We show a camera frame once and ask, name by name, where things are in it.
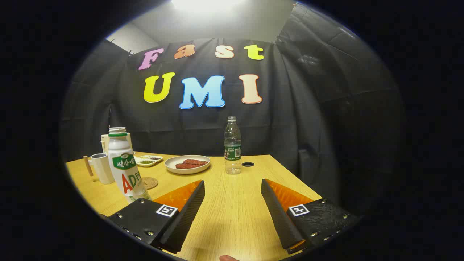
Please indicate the black backdrop cloth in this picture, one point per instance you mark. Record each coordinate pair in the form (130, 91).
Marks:
(308, 127)

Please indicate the wooden table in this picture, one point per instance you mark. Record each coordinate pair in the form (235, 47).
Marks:
(232, 203)

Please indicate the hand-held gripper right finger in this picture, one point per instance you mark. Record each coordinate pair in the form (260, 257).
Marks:
(279, 217)

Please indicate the black table grommet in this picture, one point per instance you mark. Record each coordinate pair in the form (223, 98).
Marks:
(248, 164)

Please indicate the cream toaster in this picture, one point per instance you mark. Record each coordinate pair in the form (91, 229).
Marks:
(104, 143)

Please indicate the red meat patty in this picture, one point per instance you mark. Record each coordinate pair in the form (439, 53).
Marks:
(195, 161)
(184, 166)

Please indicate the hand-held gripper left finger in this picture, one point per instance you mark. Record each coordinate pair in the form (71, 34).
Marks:
(185, 221)

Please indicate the clear plastic water bottle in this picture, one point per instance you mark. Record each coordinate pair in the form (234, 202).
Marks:
(232, 152)

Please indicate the white juice bottle green label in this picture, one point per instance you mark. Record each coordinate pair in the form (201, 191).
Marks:
(122, 174)

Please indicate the white divided dish with beans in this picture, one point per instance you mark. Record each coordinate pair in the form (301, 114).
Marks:
(148, 160)

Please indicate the white round plate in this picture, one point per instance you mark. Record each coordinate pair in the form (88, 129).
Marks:
(174, 160)

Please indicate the round wooden coaster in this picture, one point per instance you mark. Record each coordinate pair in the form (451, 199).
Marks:
(151, 183)

